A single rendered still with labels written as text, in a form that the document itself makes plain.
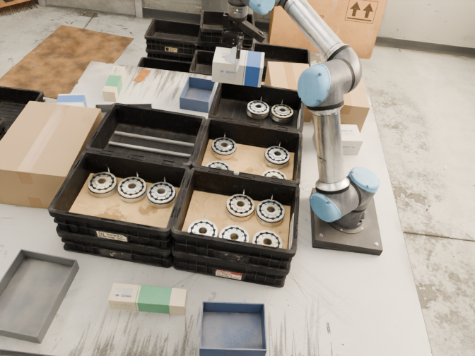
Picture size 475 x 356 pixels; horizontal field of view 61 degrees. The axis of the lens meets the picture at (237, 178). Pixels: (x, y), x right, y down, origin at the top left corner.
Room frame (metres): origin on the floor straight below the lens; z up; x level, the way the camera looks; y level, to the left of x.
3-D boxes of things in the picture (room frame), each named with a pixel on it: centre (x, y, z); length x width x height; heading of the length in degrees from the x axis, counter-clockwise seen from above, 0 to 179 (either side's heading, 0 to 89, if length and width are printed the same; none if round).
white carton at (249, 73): (1.48, 0.05, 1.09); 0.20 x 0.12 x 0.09; 90
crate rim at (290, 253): (0.88, -0.02, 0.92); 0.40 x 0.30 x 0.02; 87
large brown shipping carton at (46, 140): (1.14, 0.75, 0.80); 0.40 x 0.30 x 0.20; 1
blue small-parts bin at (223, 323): (0.54, -0.04, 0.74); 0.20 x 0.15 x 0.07; 95
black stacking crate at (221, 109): (1.48, -0.05, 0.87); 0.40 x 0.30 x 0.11; 87
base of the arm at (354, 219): (1.06, -0.45, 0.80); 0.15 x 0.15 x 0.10
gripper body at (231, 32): (1.48, 0.08, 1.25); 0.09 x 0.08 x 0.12; 90
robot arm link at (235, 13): (1.48, 0.08, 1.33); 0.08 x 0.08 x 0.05
